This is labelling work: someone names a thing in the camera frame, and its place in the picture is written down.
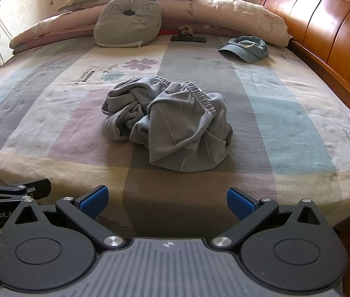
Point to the long pink floral pillow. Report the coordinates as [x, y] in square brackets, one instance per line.
[218, 14]

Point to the wooden headboard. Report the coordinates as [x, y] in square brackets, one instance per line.
[326, 21]

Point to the grey pants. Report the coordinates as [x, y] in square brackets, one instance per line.
[175, 123]

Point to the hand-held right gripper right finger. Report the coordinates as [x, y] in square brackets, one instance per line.
[239, 202]

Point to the black flat bar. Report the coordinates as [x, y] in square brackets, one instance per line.
[193, 39]

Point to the grey animal face cushion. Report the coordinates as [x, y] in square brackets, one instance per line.
[125, 21]

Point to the blue cap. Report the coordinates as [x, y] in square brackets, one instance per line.
[249, 51]

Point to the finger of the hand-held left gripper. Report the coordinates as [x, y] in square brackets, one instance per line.
[23, 189]

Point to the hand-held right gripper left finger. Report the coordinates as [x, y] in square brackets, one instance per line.
[93, 202]

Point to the red cloth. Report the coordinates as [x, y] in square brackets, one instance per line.
[165, 32]

